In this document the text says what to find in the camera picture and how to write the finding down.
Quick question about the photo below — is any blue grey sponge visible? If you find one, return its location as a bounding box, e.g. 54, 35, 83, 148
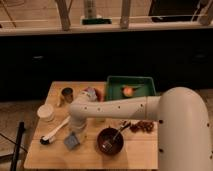
64, 133, 79, 150

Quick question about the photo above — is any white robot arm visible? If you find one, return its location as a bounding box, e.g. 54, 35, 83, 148
69, 87, 213, 171

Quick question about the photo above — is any metal cup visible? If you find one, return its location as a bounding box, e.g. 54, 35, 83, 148
62, 87, 73, 103

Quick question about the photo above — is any orange plate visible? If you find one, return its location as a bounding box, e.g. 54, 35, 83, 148
95, 88, 104, 101

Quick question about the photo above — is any dark brown bowl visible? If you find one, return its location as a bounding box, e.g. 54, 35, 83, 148
97, 127, 124, 156

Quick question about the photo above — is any metal fork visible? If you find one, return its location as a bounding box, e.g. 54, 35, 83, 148
102, 123, 130, 150

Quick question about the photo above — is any black stand leg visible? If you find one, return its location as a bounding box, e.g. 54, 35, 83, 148
10, 122, 25, 171

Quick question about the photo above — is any orange fruit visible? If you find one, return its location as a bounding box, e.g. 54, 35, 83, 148
122, 86, 134, 97

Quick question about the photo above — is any brown dried food pile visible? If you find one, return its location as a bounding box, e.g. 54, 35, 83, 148
130, 121, 154, 133

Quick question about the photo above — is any green plastic tray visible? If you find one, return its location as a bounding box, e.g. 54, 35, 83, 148
105, 76, 156, 101

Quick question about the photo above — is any green base white bottle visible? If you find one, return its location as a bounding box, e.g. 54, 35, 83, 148
82, 0, 112, 25

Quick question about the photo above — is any black monitor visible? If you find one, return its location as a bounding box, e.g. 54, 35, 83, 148
149, 0, 200, 22

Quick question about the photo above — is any white handled brush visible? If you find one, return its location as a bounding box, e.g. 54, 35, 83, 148
40, 117, 70, 145

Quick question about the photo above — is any wooden post left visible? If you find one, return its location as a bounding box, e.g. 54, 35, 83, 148
55, 0, 71, 31

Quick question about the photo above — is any wooden post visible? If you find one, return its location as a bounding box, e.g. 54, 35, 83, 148
120, 0, 131, 29
55, 0, 71, 31

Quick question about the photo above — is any wooden post middle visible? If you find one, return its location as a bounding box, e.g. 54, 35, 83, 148
120, 0, 131, 29

